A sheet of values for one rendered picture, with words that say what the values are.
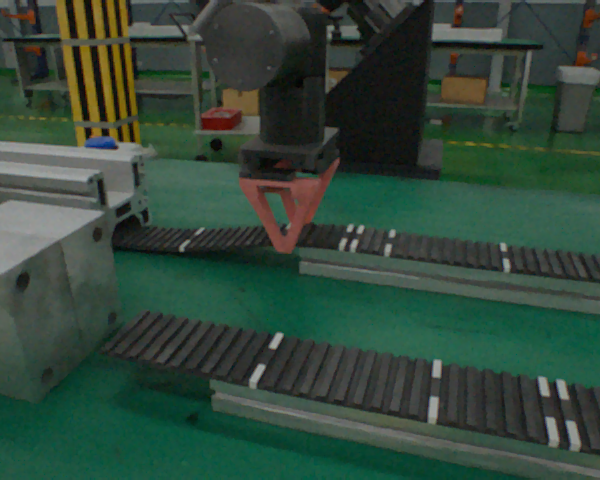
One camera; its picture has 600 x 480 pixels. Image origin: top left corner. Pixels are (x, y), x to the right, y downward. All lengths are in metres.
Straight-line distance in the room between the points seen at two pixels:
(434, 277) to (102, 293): 0.28
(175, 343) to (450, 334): 0.21
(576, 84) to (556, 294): 4.87
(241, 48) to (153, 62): 8.89
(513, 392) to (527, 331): 0.13
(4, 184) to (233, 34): 0.33
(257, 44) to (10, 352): 0.25
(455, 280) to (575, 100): 4.91
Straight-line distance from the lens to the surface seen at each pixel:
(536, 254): 0.49
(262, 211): 0.45
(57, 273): 0.36
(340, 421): 0.31
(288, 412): 0.32
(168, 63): 9.11
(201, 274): 0.49
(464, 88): 5.21
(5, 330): 0.35
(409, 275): 0.47
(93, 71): 3.74
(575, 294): 0.48
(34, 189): 0.58
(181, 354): 0.33
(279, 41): 0.35
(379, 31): 0.88
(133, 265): 0.52
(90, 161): 0.60
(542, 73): 8.07
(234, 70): 0.36
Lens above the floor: 1.01
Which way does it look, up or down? 24 degrees down
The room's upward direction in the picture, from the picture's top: straight up
